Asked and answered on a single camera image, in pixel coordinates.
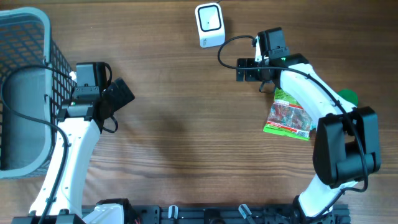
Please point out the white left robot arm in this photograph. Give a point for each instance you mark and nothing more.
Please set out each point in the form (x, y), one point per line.
(80, 124)

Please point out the green lid jar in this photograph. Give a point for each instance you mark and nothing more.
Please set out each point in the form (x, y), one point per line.
(349, 95)

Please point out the grey plastic shopping basket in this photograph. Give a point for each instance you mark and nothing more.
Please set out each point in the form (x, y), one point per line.
(33, 81)

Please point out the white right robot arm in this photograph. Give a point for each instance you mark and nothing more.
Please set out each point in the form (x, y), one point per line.
(347, 147)

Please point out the black mounting rail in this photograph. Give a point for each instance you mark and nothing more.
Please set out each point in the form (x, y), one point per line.
(268, 214)

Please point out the white barcode scanner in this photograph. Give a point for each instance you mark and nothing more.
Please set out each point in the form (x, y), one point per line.
(210, 25)

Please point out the green snack bag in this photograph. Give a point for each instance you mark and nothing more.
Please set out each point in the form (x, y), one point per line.
(288, 118)

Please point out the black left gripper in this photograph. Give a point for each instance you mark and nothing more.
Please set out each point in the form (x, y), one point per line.
(120, 99)

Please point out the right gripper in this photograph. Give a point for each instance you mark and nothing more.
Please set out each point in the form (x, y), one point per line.
(250, 62)

